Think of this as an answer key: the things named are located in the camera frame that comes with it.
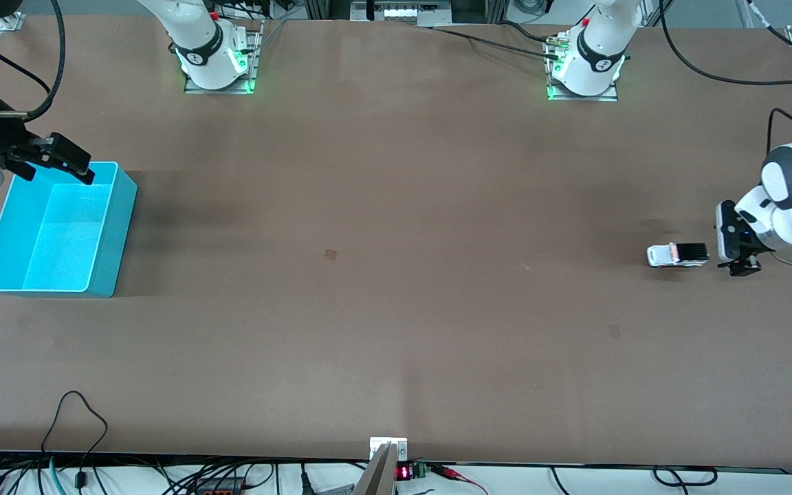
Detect white and black jeep toy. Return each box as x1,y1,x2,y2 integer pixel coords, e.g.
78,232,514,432
647,242,710,269

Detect teal plastic bin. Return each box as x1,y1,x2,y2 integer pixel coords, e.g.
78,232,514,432
0,160,138,299

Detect metal device with white lights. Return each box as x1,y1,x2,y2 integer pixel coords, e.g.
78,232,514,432
350,0,453,28

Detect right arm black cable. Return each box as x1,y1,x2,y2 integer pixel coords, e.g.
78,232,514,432
0,0,67,124

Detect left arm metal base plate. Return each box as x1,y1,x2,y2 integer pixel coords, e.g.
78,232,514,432
545,34,619,102

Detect black coiled cable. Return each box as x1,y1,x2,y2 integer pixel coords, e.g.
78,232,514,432
652,465,718,488

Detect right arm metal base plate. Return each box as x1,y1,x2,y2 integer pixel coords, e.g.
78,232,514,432
184,19,263,95

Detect thin black looped cable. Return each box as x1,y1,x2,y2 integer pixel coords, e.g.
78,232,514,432
41,390,109,490

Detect black table cable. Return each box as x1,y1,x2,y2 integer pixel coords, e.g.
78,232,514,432
430,21,563,61

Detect red clip wires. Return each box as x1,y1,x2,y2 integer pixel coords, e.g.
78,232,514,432
430,464,487,495

